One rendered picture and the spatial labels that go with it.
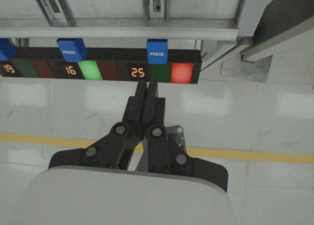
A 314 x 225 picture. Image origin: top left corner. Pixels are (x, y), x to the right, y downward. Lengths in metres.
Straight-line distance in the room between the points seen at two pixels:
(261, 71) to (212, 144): 0.48
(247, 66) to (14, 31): 0.93
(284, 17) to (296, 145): 0.99
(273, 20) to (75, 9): 0.23
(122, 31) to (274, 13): 0.19
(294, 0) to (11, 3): 0.30
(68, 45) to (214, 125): 0.84
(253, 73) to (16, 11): 0.95
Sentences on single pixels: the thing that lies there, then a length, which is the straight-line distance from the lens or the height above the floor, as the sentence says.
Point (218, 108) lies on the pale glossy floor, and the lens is 0.94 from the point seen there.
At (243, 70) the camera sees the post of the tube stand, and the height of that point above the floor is 0.01.
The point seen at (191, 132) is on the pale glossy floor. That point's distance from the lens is 0.93.
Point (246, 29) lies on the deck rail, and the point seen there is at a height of 0.73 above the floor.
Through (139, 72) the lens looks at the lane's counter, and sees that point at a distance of 0.24.
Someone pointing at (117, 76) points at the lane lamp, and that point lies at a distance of 0.26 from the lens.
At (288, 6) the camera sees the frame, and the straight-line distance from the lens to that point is 0.24.
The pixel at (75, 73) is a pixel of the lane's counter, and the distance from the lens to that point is 0.28.
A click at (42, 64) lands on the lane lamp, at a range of 0.31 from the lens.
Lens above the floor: 0.89
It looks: 83 degrees down
